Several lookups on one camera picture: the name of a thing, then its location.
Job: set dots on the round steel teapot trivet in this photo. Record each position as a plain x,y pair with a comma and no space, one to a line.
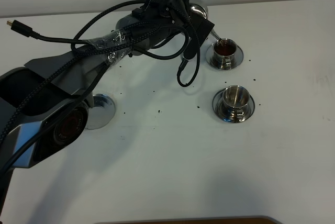
101,113

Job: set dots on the far stainless steel saucer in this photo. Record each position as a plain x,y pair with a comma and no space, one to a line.
238,57

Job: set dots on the near stainless steel teacup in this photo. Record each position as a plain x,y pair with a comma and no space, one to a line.
236,99

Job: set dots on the stainless steel teacup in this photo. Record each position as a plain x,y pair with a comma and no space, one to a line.
223,54
236,99

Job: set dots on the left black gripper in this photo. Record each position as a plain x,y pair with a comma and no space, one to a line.
167,16

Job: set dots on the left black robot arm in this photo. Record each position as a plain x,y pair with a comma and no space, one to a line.
45,104

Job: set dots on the stainless steel saucer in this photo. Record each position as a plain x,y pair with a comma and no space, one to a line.
230,114
238,57

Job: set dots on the far stainless steel teacup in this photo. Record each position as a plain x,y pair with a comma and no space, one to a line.
223,54

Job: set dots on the near stainless steel saucer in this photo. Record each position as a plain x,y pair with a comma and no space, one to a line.
230,114

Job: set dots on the stainless steel teapot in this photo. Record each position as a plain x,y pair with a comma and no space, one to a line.
199,9

